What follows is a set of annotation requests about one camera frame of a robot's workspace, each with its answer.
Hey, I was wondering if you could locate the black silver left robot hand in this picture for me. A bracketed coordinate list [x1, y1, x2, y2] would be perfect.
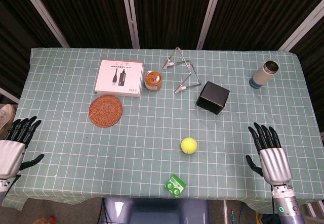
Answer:
[0, 116, 45, 180]

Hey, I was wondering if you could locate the white flat product box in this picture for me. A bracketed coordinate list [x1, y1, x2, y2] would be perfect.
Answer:
[94, 59, 145, 98]

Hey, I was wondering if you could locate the green plastic block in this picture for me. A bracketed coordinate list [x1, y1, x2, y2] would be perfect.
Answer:
[164, 174, 187, 198]

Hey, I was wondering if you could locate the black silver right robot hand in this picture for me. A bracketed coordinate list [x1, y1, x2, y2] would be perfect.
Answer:
[245, 122, 292, 186]

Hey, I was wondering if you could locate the beige sneaker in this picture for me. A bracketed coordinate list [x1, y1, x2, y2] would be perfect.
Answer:
[0, 104, 17, 133]

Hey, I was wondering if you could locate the clear jar with orange contents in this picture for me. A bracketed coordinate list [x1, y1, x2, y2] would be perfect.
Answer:
[143, 70, 163, 93]

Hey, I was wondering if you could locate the black open cardboard box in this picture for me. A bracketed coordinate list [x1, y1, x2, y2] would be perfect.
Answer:
[195, 80, 230, 115]

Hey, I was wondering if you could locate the white blue thermos bottle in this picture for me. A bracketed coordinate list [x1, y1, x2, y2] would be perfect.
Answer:
[248, 60, 279, 90]

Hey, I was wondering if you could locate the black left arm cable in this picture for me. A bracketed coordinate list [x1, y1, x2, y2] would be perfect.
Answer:
[2, 174, 21, 206]

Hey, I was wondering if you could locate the round woven brown coaster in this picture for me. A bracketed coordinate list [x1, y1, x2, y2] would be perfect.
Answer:
[88, 95, 124, 128]

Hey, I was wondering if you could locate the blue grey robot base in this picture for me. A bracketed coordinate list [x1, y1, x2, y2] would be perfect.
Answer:
[102, 197, 211, 224]

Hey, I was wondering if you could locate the folding metal wire stand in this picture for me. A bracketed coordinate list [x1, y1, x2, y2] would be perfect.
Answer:
[162, 47, 203, 94]

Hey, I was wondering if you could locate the green white checked tablecloth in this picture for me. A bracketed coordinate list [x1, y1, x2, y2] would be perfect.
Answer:
[4, 47, 320, 213]

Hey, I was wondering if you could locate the white partition post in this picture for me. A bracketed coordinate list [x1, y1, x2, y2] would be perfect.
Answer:
[17, 0, 70, 49]
[120, 0, 140, 49]
[0, 86, 20, 104]
[196, 0, 224, 50]
[279, 3, 324, 51]

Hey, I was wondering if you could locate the yellow tennis ball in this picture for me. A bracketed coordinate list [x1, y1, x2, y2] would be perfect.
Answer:
[180, 137, 198, 154]

